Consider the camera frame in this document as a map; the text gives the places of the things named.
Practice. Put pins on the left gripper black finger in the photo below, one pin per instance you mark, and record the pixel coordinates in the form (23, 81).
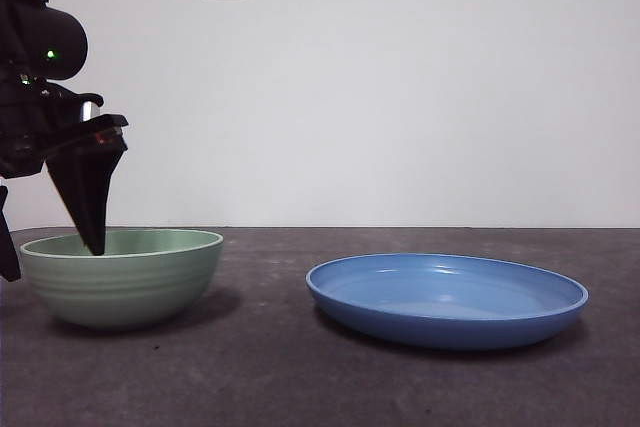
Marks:
(7, 252)
(87, 197)

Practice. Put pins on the green ribbed bowl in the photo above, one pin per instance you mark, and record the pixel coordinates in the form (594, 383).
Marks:
(130, 292)

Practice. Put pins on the blue round plate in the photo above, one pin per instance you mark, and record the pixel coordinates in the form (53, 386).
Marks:
(445, 327)

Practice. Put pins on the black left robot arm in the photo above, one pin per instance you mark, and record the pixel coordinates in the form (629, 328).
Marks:
(55, 42)

